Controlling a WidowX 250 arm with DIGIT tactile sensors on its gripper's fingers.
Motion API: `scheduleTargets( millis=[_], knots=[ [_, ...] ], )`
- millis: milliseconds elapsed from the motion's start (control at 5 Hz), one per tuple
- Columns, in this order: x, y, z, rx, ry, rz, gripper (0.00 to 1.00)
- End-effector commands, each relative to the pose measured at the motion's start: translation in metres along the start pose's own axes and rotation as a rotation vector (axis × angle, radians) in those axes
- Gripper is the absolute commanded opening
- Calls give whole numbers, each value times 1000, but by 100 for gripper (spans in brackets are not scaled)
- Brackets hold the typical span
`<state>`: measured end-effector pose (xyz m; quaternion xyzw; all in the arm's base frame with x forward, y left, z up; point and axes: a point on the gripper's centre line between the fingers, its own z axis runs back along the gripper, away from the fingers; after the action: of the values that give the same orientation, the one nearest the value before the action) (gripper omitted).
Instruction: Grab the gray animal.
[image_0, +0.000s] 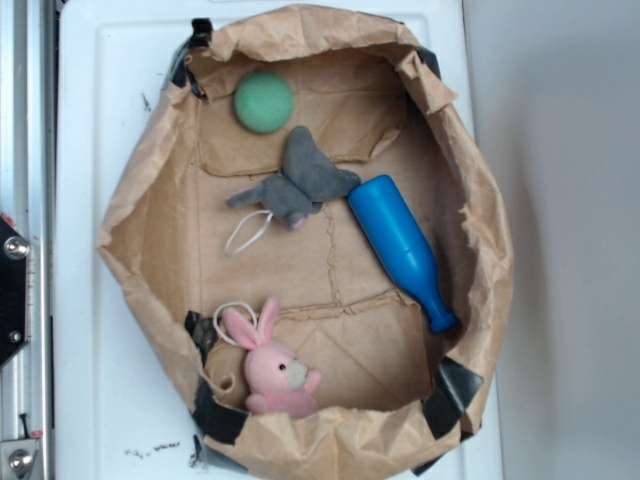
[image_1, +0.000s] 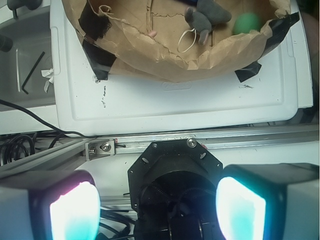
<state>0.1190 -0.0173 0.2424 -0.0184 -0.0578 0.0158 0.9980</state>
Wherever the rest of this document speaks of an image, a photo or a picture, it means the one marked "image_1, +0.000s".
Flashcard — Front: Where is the brown paper bag tray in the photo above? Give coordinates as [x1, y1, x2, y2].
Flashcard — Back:
[62, 0, 300, 83]

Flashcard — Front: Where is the gray plush mouse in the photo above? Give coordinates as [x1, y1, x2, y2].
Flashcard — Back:
[184, 0, 232, 46]

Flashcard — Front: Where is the black octagonal mount plate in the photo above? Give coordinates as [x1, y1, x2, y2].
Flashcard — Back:
[127, 147, 223, 240]

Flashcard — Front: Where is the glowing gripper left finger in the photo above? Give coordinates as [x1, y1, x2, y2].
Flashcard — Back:
[0, 170, 101, 240]

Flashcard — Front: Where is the black cable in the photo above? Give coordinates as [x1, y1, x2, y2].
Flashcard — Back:
[0, 98, 87, 139]

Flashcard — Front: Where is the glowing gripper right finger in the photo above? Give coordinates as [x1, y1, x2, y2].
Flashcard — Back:
[215, 163, 320, 240]

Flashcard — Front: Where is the white torn tape scrap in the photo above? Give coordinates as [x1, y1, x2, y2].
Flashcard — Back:
[41, 68, 54, 93]

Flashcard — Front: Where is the green ball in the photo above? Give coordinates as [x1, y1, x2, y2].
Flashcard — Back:
[232, 12, 262, 35]

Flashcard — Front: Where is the black allen key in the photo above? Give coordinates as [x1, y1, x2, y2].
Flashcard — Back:
[21, 51, 46, 95]

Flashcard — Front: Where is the aluminium extrusion rail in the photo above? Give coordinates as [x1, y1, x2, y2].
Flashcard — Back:
[0, 123, 320, 179]

